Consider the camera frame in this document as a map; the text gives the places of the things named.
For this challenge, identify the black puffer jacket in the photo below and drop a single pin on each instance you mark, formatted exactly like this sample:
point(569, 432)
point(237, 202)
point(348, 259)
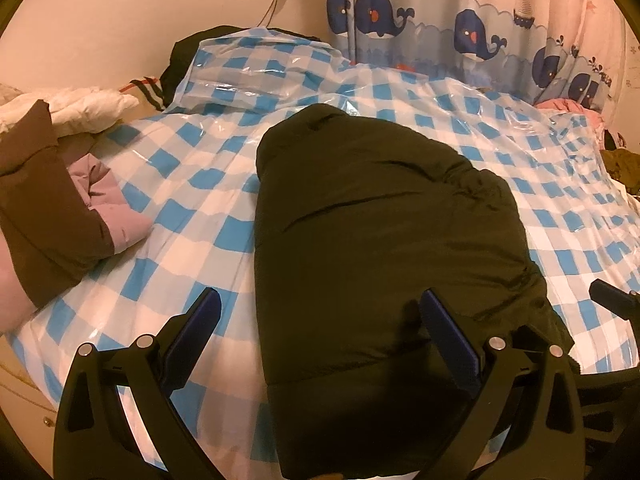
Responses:
point(375, 235)

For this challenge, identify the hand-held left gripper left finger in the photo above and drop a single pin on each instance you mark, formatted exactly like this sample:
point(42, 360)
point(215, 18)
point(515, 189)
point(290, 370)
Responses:
point(192, 340)

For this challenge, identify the whale print curtain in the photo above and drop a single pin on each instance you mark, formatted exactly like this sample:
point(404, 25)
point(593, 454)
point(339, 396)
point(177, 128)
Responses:
point(425, 20)

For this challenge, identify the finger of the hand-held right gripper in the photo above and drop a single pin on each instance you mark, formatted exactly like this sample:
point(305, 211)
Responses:
point(617, 302)

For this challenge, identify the white padded garment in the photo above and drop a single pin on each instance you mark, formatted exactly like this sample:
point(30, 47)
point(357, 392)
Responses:
point(85, 107)

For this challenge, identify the pink garment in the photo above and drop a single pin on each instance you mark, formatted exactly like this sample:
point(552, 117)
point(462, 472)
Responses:
point(125, 225)

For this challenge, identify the beige bed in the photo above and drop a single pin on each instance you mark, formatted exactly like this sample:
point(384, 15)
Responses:
point(20, 390)

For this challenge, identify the pink cloth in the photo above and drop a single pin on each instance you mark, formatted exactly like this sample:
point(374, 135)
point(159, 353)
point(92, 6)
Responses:
point(565, 106)

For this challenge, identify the brown garment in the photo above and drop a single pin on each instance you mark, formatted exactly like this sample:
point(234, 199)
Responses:
point(45, 220)

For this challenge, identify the tan striped cushion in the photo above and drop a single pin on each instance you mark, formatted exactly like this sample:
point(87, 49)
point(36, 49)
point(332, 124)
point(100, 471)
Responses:
point(145, 92)

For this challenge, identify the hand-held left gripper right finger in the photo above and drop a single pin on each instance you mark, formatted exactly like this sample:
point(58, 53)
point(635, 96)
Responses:
point(450, 340)

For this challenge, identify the black cloth bundle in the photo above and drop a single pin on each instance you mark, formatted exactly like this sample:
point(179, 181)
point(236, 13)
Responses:
point(180, 57)

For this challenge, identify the blue white checked plastic sheet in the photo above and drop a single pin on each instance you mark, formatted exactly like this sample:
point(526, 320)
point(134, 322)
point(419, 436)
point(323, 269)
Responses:
point(200, 185)

